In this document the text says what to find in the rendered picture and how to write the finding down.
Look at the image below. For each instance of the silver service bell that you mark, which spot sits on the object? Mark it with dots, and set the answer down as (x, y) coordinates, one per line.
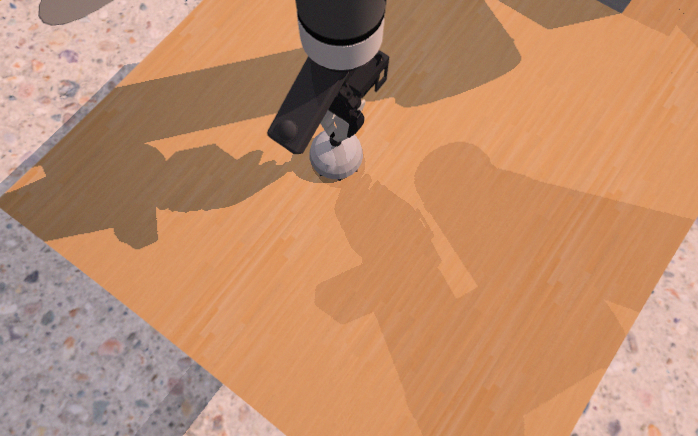
(335, 160)

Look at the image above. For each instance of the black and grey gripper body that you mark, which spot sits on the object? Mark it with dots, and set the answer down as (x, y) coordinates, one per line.
(357, 82)

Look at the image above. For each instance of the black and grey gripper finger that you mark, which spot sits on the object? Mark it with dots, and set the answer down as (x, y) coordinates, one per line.
(347, 128)
(328, 124)

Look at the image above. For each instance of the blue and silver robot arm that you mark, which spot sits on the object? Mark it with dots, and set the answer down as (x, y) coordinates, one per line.
(355, 27)

